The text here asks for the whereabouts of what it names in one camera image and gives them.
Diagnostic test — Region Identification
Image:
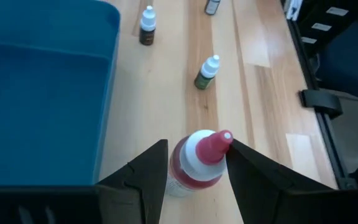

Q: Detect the small green dropper bottle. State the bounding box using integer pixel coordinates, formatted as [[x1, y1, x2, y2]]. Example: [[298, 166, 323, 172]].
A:
[[193, 54, 221, 91]]

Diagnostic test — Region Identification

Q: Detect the blue plastic bin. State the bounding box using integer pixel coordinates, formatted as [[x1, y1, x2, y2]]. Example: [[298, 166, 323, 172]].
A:
[[0, 0, 121, 187]]

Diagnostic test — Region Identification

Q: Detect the black table clamp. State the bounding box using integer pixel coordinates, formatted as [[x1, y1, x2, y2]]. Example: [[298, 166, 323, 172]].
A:
[[298, 89, 344, 119]]

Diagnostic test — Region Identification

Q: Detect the black panel with grey tabs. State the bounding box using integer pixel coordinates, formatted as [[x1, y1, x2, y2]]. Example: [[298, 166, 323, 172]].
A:
[[293, 0, 358, 58]]

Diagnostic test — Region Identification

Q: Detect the small brown dropper bottle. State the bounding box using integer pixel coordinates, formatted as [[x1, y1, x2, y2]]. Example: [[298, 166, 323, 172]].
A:
[[139, 5, 157, 47]]

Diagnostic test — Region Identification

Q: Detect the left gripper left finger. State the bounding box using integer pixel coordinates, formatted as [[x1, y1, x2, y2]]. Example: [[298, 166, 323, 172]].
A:
[[96, 139, 169, 224]]

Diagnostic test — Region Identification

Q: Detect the pink food coloring bottle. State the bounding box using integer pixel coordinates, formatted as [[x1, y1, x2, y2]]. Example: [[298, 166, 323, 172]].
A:
[[165, 129, 234, 198]]

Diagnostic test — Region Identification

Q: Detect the black table edge rail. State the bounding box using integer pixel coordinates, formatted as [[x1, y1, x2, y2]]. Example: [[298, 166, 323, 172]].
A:
[[280, 0, 358, 190]]

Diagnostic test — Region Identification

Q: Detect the red-tipped dark red bottle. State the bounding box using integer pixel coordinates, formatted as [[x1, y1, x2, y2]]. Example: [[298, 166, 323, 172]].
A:
[[204, 0, 222, 16]]

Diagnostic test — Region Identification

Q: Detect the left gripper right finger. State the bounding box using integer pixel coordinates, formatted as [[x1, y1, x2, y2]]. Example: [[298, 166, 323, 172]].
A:
[[225, 138, 337, 224]]

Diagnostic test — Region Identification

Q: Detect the dark chair seat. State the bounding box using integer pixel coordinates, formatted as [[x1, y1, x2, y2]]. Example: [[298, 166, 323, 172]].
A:
[[315, 18, 358, 103]]

